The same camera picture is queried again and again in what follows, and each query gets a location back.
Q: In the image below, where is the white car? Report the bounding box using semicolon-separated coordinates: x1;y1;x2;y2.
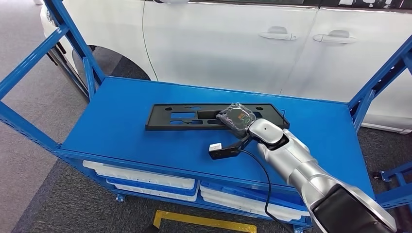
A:
40;0;412;135

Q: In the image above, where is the white car door handle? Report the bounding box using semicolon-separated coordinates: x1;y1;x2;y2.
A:
258;26;298;41
312;30;357;44

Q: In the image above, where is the black camera bracket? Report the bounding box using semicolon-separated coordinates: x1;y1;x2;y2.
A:
208;133;253;161

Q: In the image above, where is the white plastic bin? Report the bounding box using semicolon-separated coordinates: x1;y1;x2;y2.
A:
200;188;310;217
203;196;305;222
114;183;199;202
83;160;196;190

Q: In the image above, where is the black plastic frame part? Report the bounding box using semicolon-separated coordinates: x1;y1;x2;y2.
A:
145;102;290;131

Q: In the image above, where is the grey metal pole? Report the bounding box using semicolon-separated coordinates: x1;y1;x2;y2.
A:
46;43;90;101

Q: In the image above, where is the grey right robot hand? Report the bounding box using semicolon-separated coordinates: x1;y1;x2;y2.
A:
215;102;257;139

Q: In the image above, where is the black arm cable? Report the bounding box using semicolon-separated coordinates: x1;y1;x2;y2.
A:
238;149;293;233

